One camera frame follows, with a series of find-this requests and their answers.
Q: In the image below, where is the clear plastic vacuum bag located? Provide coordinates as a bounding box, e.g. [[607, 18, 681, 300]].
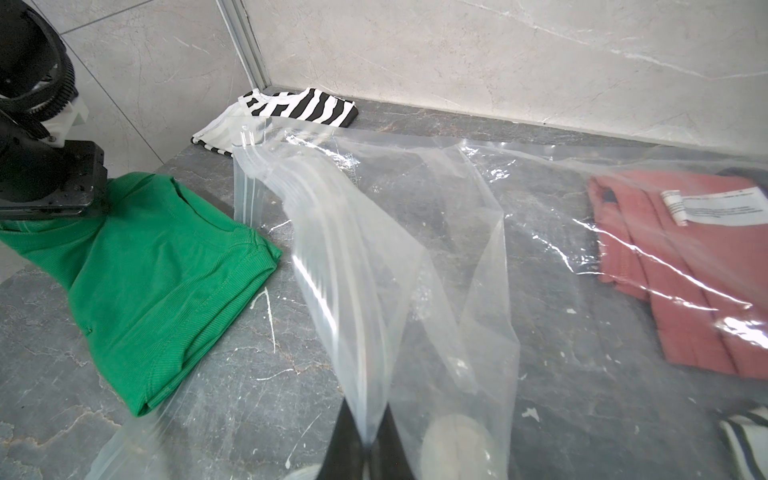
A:
[[89, 119, 767, 479]]

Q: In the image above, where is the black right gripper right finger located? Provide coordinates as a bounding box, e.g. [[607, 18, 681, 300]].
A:
[[367, 406, 414, 480]]

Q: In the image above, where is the green shirt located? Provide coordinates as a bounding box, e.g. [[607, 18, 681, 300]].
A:
[[1, 172, 281, 417]]

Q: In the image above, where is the black white striped tank top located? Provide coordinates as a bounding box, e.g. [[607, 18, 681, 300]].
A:
[[191, 88, 359, 157]]

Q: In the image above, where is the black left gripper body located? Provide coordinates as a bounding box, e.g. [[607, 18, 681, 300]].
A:
[[1, 114, 109, 221]]

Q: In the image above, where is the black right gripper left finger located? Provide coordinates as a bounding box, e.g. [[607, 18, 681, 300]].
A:
[[316, 400, 365, 480]]

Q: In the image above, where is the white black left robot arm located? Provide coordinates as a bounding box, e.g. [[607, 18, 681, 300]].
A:
[[1, 1, 108, 220]]

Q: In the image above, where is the thin striped white shirt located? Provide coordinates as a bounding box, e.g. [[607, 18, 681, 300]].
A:
[[719, 405, 767, 480]]

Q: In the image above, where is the red shirt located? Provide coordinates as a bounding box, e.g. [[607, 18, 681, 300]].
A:
[[587, 167, 767, 380]]

